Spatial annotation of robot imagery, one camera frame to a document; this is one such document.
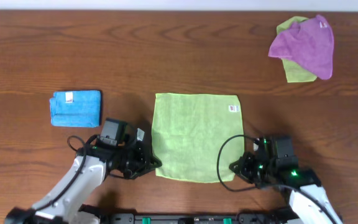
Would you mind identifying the light green cloth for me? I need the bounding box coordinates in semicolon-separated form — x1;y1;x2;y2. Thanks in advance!
151;93;244;183

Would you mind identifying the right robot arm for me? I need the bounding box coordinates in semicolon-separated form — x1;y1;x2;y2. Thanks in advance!
229;152;342;223

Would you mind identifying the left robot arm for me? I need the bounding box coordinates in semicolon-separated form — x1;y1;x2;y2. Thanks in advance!
4;138;162;223

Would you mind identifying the folded blue cloth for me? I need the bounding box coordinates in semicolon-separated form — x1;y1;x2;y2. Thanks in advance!
49;90;102;128

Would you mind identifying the purple cloth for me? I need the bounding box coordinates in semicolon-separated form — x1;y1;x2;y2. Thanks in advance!
268;15;334;80

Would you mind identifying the right black cable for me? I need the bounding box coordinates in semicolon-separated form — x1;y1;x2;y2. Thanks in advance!
216;134;341;224

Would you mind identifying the black cable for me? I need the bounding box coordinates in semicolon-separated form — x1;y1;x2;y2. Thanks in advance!
216;134;341;224
32;123;142;212

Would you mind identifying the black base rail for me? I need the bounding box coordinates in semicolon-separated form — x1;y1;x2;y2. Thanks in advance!
80;205;302;224

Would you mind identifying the left black cable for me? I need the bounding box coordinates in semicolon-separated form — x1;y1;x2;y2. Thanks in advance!
32;123;142;212

